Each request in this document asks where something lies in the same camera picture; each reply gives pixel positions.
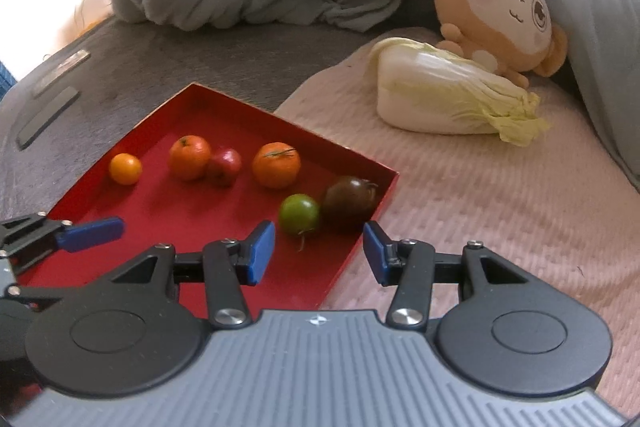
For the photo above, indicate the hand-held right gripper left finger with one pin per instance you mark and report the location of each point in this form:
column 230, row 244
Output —
column 260, row 252

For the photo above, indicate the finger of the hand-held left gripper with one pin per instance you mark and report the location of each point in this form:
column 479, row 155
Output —
column 30, row 296
column 95, row 232

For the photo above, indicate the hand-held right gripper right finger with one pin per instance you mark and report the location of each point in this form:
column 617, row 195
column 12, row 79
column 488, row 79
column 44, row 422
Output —
column 377, row 252

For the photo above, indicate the green tomato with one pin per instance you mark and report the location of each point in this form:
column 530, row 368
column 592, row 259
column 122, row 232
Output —
column 299, row 213

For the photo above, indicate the dark purple-green tomato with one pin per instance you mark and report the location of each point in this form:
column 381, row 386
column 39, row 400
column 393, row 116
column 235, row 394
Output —
column 350, row 204

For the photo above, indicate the red cardboard tray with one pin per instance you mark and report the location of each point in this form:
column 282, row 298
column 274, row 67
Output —
column 150, row 217

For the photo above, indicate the small yellow-orange citrus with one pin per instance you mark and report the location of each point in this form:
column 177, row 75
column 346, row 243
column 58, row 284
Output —
column 125, row 168

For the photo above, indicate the orange tangerine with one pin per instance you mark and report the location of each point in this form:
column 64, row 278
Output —
column 276, row 166
column 190, row 157

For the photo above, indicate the dark grey flat strip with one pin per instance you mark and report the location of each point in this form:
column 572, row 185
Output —
column 47, row 119

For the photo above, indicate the pink textured bed pad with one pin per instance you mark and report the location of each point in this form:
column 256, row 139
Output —
column 500, row 207

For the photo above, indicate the silver flat rectangular object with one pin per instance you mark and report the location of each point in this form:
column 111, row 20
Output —
column 62, row 72

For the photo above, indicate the napa cabbage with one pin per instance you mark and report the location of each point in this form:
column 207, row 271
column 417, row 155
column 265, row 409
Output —
column 440, row 97

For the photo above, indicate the grey bed sheet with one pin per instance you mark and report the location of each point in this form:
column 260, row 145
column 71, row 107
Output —
column 150, row 57

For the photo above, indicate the tan monkey plush toy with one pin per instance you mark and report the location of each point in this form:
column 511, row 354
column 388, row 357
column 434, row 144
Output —
column 500, row 7

